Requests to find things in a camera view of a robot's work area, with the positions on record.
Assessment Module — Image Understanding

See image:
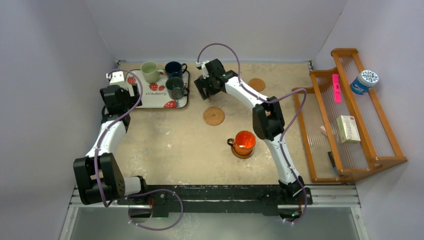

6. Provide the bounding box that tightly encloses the dark green mug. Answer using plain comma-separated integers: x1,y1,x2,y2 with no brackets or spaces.
165,77,190,100

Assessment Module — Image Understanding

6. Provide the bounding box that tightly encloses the light wooden coaster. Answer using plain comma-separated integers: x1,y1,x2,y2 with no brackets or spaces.
248,77,266,92

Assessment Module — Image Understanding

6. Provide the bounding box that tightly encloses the orange mug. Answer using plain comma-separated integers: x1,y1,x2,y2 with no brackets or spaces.
226,130,256,149

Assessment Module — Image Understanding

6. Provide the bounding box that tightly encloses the dark brown wooden coaster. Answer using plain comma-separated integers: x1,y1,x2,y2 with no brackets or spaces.
231,147,255,159

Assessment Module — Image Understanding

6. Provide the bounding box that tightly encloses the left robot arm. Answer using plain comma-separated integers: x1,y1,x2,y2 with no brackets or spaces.
73,84,149,205

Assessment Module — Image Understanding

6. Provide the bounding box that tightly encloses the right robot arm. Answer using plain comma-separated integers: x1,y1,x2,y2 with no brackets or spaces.
194,59,313,204

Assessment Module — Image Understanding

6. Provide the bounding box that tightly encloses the navy blue mug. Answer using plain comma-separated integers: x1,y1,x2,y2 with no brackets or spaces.
164,61,188,78

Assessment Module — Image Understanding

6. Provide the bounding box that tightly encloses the strawberry print tray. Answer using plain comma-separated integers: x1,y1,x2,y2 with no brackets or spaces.
132,69,189,109

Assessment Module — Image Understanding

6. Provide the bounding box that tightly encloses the pale green mug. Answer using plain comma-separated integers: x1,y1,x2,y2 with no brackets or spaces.
140,61,167,84

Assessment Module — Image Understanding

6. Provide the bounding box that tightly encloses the small pink eraser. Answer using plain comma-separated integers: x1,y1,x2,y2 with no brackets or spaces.
319,125,328,136

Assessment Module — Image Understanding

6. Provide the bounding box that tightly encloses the pink marker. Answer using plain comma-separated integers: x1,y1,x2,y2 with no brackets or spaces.
332,73,342,104

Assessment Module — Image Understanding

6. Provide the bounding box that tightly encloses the small dark blue object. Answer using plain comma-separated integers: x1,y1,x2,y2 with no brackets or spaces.
327,151,340,176

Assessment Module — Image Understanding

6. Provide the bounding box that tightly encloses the wooden tiered rack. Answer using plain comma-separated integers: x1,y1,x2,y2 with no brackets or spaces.
294,48,407,183

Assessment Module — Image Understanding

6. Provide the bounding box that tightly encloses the white card box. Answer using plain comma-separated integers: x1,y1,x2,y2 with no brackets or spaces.
337,115,361,143

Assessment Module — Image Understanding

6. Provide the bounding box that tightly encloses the blue jar white lid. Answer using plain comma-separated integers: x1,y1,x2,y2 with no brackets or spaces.
350,70,379,95

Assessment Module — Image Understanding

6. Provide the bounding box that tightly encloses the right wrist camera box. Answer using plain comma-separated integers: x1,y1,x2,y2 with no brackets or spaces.
196,60,210,79

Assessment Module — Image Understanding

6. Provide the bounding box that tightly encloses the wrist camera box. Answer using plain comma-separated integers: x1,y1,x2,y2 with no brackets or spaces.
196,60,210,79
106,71,127,89

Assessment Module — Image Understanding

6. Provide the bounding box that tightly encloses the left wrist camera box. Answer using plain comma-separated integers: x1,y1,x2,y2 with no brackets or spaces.
106,71,127,89

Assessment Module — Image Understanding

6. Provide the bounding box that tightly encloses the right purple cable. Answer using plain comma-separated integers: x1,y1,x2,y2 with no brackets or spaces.
197,43,309,227

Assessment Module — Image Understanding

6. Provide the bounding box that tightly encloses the purple cable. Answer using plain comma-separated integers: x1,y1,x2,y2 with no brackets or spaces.
94,68,184,232
197,43,309,227

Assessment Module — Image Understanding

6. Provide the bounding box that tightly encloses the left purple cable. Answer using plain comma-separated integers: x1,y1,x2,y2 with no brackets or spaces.
94,68,184,232

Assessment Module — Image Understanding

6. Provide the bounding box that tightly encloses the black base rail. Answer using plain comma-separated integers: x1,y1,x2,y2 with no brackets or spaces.
67,183,361,220

